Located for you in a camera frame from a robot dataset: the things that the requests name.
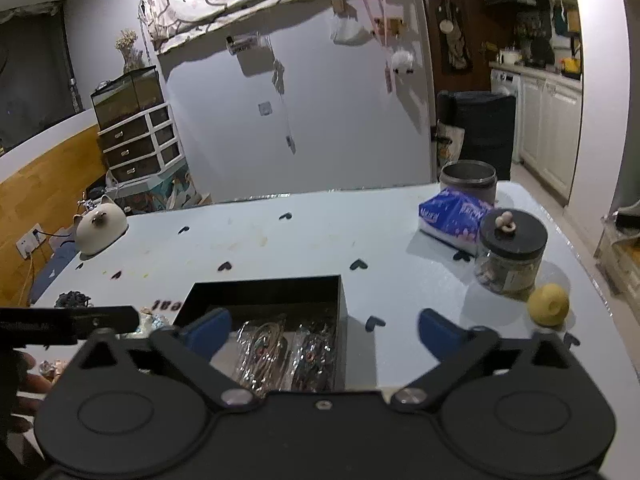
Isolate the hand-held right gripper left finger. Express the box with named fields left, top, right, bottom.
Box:
left=65, top=308, right=261, bottom=411

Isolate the yellow round toy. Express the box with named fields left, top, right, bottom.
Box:
left=528, top=283, right=571, bottom=329

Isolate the printed tote bag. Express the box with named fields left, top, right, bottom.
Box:
left=434, top=120, right=466, bottom=173

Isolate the black bin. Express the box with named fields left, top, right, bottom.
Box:
left=437, top=90, right=517, bottom=181

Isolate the wall power outlet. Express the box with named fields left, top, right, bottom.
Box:
left=15, top=222, right=44, bottom=260

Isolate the hanging apron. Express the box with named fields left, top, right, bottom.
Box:
left=438, top=0, right=474, bottom=77

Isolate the white drawer cabinet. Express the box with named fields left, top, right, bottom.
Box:
left=98, top=102, right=184, bottom=184

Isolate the black box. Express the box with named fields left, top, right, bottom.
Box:
left=172, top=275, right=348, bottom=393

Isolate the person's left hand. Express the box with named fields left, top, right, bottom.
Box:
left=0, top=350, right=53, bottom=418

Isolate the grey metal tin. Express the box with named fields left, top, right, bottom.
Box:
left=439, top=160, right=498, bottom=206

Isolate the white kitchen cabinet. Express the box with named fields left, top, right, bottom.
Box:
left=517, top=67, right=584, bottom=202

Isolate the glass fish tank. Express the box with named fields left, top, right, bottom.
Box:
left=90, top=66, right=164, bottom=131

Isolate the glass jar with black lid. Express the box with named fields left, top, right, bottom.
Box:
left=474, top=208, right=549, bottom=295

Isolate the blue tissue pack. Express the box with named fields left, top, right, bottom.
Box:
left=418, top=186, right=496, bottom=256

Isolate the clear plastic wrapped packet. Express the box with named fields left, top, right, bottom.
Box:
left=290, top=320, right=337, bottom=392
left=234, top=315, right=291, bottom=391

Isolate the white hanging bag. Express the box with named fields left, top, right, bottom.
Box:
left=330, top=12, right=374, bottom=45

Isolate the dried flower bunch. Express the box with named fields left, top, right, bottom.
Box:
left=115, top=29, right=147, bottom=74

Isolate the dark window curtain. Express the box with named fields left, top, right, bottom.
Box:
left=0, top=2, right=82, bottom=152

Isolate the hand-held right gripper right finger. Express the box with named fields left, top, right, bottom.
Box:
left=390, top=308, right=581, bottom=412

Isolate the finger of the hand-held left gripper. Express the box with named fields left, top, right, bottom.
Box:
left=0, top=305, right=140, bottom=348

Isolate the washing machine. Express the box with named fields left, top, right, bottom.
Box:
left=490, top=67, right=524, bottom=97

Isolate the dark textured scrunchie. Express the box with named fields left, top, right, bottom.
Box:
left=54, top=290, right=94, bottom=310

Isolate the white plush toy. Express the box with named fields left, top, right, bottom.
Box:
left=391, top=48, right=419, bottom=77

